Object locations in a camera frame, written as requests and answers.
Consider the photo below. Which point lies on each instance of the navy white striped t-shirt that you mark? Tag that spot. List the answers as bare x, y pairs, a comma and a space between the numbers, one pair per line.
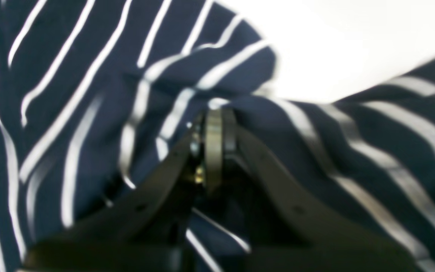
72, 71

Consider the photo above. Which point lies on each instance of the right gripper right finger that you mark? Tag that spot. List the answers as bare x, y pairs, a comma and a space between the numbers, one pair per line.
289, 229

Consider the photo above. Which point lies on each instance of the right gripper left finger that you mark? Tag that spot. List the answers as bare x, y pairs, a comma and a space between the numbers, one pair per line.
144, 231

